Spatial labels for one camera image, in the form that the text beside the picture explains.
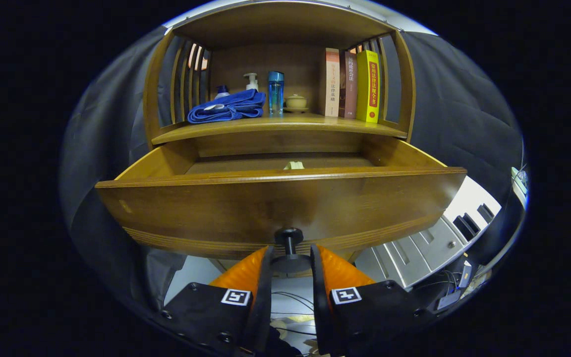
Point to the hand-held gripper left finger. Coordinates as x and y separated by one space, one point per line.
264 297

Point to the yellow book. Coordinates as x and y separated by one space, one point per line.
369 87

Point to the pale green scrubbing brush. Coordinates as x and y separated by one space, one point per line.
294 165

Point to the wooden drawer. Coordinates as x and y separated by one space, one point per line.
265 208

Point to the wooden countertop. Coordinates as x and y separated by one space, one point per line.
290 124

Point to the brown book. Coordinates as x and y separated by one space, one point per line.
350 84

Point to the orange and white book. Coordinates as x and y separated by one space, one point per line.
332 84

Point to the beige lidded tea cup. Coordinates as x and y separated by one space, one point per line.
296 102

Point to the white power adapter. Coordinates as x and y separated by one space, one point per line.
465 275

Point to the wooden cabinet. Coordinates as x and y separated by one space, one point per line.
265 64

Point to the blue folded towel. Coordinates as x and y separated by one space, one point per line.
231 106

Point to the blue glass bottle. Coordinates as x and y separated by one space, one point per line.
275 96

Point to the white pump bottle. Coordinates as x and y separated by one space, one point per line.
252 85

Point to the small white blue-capped bottle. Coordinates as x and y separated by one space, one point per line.
222 91

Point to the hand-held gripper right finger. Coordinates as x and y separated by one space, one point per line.
318 297

